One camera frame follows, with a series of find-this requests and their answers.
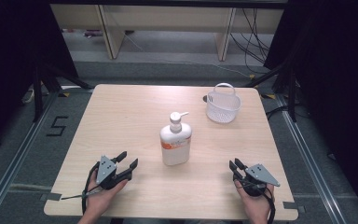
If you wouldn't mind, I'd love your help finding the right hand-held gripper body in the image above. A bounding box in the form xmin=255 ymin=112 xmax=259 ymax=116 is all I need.
xmin=238 ymin=163 xmax=282 ymax=197

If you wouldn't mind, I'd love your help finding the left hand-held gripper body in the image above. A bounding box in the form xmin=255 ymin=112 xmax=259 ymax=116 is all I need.
xmin=95 ymin=154 xmax=121 ymax=190

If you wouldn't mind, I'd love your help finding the white pump bottle orange label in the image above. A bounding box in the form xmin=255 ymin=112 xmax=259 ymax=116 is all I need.
xmin=159 ymin=111 xmax=193 ymax=166

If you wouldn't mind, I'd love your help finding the white plastic basket with handle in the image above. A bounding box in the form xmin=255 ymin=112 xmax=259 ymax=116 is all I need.
xmin=205 ymin=82 xmax=242 ymax=124

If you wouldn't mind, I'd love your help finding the person's right hand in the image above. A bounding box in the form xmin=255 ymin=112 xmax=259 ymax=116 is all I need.
xmin=234 ymin=179 xmax=275 ymax=220

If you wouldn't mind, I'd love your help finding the person's left hand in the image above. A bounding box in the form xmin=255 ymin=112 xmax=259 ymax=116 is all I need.
xmin=85 ymin=169 xmax=129 ymax=217

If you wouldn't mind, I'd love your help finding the grey tape strip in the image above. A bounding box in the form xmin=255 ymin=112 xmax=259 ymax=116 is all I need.
xmin=282 ymin=201 xmax=306 ymax=215
xmin=40 ymin=192 xmax=62 ymax=202

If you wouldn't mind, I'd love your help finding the black metal stand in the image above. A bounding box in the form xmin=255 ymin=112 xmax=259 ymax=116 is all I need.
xmin=32 ymin=60 xmax=95 ymax=123
xmin=244 ymin=60 xmax=298 ymax=123

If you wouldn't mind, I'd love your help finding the black curtain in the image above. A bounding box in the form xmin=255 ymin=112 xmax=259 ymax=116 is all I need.
xmin=263 ymin=0 xmax=358 ymax=216
xmin=0 ymin=0 xmax=79 ymax=157

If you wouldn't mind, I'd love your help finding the small dark purple object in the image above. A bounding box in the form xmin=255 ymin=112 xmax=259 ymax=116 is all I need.
xmin=83 ymin=29 xmax=104 ymax=38

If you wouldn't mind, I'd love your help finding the beige office desk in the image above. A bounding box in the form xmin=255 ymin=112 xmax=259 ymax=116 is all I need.
xmin=49 ymin=3 xmax=285 ymax=62

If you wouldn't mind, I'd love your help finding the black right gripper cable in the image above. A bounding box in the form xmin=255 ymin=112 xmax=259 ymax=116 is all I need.
xmin=241 ymin=178 xmax=276 ymax=224

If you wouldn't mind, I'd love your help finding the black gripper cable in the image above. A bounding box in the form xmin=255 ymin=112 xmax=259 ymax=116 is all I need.
xmin=241 ymin=178 xmax=276 ymax=224
xmin=61 ymin=161 xmax=102 ymax=217

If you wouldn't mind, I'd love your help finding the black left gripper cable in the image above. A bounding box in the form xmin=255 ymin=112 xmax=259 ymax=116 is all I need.
xmin=61 ymin=161 xmax=102 ymax=217

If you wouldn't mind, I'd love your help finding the aluminium floor rail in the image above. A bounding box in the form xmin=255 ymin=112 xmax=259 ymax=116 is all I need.
xmin=275 ymin=92 xmax=349 ymax=224
xmin=0 ymin=90 xmax=61 ymax=224

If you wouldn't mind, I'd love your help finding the bundle of black cables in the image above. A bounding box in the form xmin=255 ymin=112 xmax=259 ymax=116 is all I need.
xmin=229 ymin=7 xmax=272 ymax=75

